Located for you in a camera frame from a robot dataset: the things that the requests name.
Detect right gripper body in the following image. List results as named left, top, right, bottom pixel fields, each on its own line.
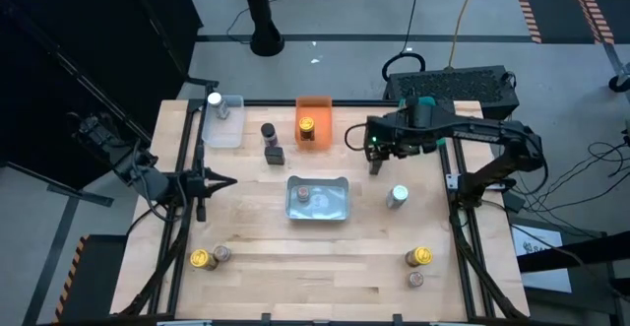
left=366, top=111, right=417, bottom=163

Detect black stand beam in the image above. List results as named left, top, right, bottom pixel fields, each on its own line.
left=516, top=229, right=630, bottom=274

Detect yellow-lidded spice jar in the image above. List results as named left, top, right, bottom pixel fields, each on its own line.
left=405, top=245, right=434, bottom=268
left=189, top=248, right=220, bottom=272
left=297, top=115, right=316, bottom=143

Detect purple-labelled black-lidded jar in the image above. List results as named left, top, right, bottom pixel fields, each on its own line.
left=260, top=122, right=280, bottom=149

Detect black hanging cable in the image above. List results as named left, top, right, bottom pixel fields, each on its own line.
left=381, top=0, right=427, bottom=84

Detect black spice tin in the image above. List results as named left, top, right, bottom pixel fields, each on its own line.
left=263, top=146, right=286, bottom=166

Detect white printed sheet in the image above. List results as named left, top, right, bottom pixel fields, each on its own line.
left=511, top=224, right=573, bottom=293

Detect white-lidded bagel seasoning jar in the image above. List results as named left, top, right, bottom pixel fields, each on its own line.
left=385, top=184, right=410, bottom=211

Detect black mat striped edges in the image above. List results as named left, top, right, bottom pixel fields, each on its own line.
left=52, top=233, right=129, bottom=325
left=509, top=0, right=616, bottom=45

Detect clear plastic bin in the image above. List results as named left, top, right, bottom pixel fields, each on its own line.
left=201, top=94, right=246, bottom=149

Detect white-lidded spice jar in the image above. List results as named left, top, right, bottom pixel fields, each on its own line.
left=206, top=92, right=231, bottom=120

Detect black curtain partition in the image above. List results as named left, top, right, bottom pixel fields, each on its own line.
left=0, top=0, right=204, bottom=192

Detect black caster wheel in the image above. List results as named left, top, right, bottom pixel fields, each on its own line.
left=602, top=42, right=630, bottom=94

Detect black aluminium frame rail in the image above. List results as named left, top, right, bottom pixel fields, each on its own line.
left=437, top=99, right=531, bottom=320
left=115, top=77, right=221, bottom=320

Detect yellow hanging cable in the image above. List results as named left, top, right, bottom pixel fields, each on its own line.
left=445, top=0, right=482, bottom=70

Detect black round pole stand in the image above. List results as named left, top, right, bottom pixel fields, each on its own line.
left=239, top=0, right=286, bottom=58

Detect orange plastic bin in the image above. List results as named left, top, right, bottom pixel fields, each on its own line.
left=294, top=96, right=334, bottom=151

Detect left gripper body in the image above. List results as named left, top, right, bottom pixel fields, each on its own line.
left=177, top=171, right=211, bottom=200

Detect light grey plastic bin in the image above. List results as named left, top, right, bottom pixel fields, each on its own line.
left=285, top=175, right=351, bottom=223

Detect black mesh-top equipment case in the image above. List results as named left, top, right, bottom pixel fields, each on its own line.
left=382, top=64, right=521, bottom=121

